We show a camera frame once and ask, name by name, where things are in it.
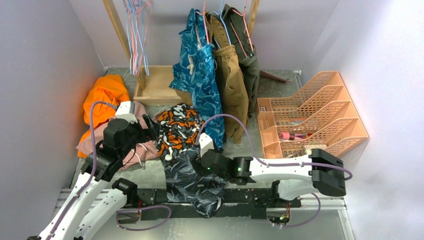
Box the dark leaf print shorts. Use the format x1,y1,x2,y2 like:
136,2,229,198
161,146,227,218

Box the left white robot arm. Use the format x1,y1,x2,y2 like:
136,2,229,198
29,115,160,240

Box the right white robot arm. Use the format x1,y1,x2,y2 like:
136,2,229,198
199,148,352,207

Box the orange camouflage shorts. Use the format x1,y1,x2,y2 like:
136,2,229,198
156,102,204,162

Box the brown hanging shorts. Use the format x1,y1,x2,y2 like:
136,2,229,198
206,14,249,144

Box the blue leaf print shorts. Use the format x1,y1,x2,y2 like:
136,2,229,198
169,8,225,150

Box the dark green hanging shorts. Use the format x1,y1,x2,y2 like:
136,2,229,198
222,4,260,115

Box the orange garment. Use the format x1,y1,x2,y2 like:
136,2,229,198
83,74,130,143

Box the wooden clothes rack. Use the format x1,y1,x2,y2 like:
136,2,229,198
101,0,261,106

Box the pink item in organizer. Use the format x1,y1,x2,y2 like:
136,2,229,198
279,131,312,141

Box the peach plastic file organizer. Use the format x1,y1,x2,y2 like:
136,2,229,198
255,71,369,159

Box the pink drawstring shorts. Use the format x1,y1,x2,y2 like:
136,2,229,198
76,101,158,170

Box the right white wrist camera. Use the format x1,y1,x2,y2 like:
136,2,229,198
198,132,215,158

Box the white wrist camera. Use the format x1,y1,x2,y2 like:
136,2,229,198
115,101,137,124
198,132,215,158

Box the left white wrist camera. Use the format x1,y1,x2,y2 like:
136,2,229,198
115,101,137,124

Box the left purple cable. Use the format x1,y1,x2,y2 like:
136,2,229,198
46,100,119,240

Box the empty wire hangers bunch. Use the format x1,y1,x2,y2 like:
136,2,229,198
122,0,152,76

